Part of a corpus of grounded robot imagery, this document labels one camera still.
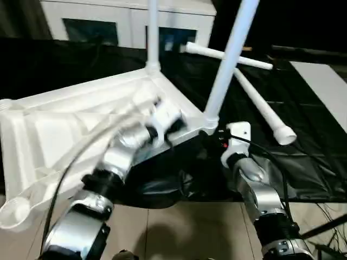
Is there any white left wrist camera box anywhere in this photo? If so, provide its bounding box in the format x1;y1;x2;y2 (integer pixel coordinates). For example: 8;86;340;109
143;97;185;149

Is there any grey curtain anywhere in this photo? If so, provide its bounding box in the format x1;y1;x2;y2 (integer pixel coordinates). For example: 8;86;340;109
0;0;52;38

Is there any black cabinet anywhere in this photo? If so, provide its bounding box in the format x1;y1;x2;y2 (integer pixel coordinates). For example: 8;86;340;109
210;0;347;61

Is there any black mat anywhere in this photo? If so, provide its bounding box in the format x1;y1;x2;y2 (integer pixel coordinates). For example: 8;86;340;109
0;35;347;209

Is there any white sideboard with glass doors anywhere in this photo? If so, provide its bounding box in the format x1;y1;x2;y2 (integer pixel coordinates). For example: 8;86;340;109
39;0;217;50

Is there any white plastic table top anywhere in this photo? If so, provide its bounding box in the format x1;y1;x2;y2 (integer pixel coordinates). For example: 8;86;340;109
0;67;221;232

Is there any black metal table frame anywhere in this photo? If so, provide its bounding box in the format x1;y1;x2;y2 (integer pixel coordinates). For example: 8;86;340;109
299;212;347;240

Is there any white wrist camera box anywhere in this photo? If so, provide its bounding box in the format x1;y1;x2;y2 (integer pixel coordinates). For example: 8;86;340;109
219;121;252;170
143;97;185;149

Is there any white plastic table leg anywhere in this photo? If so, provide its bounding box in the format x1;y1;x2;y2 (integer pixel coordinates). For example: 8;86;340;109
180;41;274;72
202;0;261;132
145;0;162;75
234;69;298;146

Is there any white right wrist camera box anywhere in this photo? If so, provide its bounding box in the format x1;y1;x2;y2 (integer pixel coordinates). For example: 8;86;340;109
219;121;252;170

